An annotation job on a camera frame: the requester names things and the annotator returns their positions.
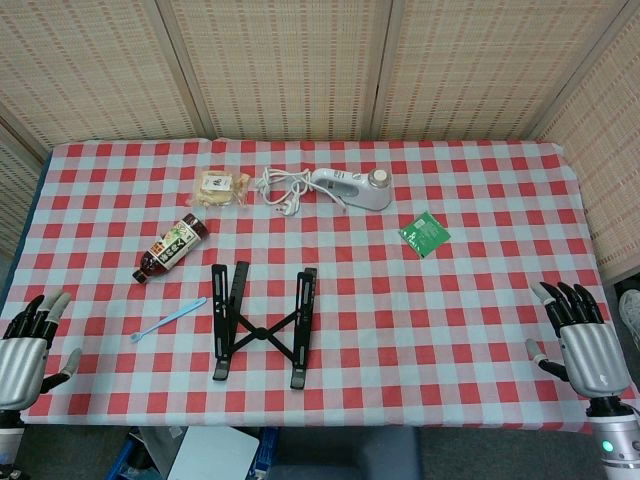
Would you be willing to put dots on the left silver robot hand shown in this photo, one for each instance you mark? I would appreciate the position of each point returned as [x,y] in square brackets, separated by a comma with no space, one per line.
[20,357]

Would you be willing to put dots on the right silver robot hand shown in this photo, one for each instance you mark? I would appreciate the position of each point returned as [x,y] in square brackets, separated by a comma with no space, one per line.
[592,357]

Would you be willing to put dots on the black folding laptop stand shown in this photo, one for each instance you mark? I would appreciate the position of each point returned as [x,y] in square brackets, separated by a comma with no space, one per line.
[260,334]

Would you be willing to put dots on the blue plastic crate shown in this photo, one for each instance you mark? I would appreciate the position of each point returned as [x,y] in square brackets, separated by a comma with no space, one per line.
[125,460]

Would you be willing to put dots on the light blue plastic spoon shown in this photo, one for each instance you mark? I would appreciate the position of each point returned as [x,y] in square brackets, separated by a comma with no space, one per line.
[167,320]

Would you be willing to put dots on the bamboo folding screen panel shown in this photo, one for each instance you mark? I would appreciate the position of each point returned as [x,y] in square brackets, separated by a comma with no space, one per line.
[15,195]
[90,70]
[490,70]
[280,70]
[610,165]

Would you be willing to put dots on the red white checkered tablecloth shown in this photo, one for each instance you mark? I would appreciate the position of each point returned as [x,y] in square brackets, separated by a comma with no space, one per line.
[425,325]

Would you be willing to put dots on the dark tea bottle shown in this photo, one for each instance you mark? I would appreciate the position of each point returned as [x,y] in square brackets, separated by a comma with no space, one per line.
[172,247]

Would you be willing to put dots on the green sachet packet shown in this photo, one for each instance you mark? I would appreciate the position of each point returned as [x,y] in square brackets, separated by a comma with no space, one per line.
[425,234]

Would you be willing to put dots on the white flat board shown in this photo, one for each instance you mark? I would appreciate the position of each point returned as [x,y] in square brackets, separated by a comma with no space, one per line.
[220,452]

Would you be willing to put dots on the clear bag of biscuits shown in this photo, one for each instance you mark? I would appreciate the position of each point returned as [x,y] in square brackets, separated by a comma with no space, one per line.
[216,189]

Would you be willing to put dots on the white handheld steam iron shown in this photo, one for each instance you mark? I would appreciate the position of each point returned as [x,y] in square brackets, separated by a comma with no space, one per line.
[360,192]

